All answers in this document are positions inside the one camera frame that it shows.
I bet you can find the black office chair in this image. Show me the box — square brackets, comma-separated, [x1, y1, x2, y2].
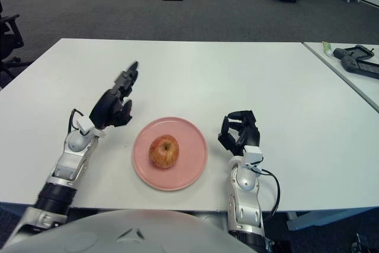
[0, 0, 32, 72]

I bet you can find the grey robot torso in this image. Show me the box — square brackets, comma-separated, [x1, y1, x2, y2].
[0, 209, 258, 253]

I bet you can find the black handheld game console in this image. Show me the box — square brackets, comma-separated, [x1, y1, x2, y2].
[341, 56, 379, 81]

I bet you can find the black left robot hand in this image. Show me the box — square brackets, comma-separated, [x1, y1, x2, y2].
[88, 60, 140, 130]

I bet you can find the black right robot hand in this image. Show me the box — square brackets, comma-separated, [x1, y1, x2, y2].
[217, 110, 261, 156]

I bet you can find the black handheld controller with case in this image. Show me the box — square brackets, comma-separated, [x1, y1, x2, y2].
[333, 44, 374, 60]

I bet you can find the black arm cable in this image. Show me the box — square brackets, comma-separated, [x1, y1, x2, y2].
[68, 108, 85, 134]
[260, 168, 281, 221]

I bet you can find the red yellow apple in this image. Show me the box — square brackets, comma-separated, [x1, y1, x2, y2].
[149, 134, 180, 169]

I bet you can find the pink round plate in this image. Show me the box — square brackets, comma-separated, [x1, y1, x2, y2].
[132, 117, 208, 192]

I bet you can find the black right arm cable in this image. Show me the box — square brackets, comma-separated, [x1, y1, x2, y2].
[260, 168, 281, 221]

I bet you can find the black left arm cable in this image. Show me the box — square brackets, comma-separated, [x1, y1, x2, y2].
[68, 108, 85, 134]

